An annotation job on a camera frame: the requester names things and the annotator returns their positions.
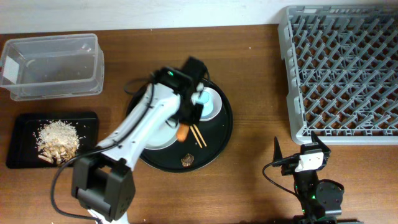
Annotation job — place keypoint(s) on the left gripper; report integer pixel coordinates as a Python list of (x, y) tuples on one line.
[(195, 119)]

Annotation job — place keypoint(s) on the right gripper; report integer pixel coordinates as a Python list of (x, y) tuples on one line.
[(287, 168)]

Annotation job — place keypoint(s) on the orange carrot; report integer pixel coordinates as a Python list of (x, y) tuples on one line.
[(182, 132)]

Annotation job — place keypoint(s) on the pale grey plate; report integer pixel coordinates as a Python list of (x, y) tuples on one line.
[(164, 137)]

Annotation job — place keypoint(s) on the brown mushroom piece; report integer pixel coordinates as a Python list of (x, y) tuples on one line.
[(187, 161)]

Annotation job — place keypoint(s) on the rice and food scraps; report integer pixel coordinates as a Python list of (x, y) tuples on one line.
[(57, 141)]

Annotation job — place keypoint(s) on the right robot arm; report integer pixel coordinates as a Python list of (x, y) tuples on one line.
[(320, 200)]

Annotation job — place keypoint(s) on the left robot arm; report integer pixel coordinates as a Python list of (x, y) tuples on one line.
[(102, 180)]

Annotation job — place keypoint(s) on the grey dishwasher rack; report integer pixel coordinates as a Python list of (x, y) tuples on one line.
[(341, 66)]

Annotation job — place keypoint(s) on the wooden chopstick left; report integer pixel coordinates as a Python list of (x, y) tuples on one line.
[(195, 136)]

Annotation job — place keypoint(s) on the wooden chopstick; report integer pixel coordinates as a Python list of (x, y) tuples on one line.
[(201, 138), (195, 136)]

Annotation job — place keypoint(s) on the light blue cup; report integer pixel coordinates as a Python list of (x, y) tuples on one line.
[(206, 101)]

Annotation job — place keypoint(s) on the wooden chopstick right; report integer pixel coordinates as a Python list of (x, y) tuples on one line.
[(201, 138)]

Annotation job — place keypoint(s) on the white small bowl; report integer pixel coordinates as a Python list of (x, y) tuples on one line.
[(217, 103)]

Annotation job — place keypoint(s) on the round black serving tray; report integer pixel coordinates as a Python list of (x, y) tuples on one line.
[(216, 132)]

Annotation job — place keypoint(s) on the clear plastic bin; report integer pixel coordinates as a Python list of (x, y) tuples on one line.
[(58, 66)]

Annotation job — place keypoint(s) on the black rectangular tray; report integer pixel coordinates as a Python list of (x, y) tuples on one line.
[(23, 149)]

